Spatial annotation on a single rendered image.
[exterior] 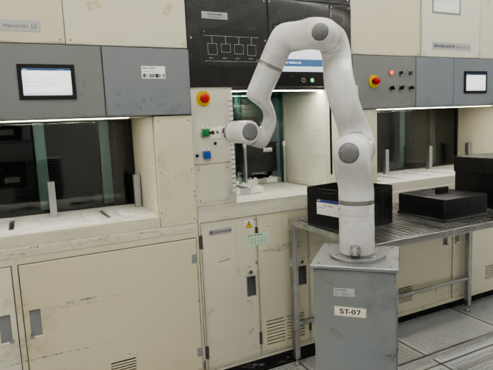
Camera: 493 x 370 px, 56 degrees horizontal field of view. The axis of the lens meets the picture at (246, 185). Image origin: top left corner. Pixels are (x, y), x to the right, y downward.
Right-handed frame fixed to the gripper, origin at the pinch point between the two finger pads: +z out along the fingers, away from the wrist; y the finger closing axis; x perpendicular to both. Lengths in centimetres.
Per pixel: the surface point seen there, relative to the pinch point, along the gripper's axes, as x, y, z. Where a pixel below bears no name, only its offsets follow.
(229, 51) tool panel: 35.2, 13.6, 12.5
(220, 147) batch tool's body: -7.4, 6.9, 13.0
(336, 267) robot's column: -44, 13, -63
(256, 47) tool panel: 37.6, 27.0, 12.5
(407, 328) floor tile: -120, 119, 10
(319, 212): -38, 43, -12
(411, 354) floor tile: -120, 99, -13
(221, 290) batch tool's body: -74, 4, 12
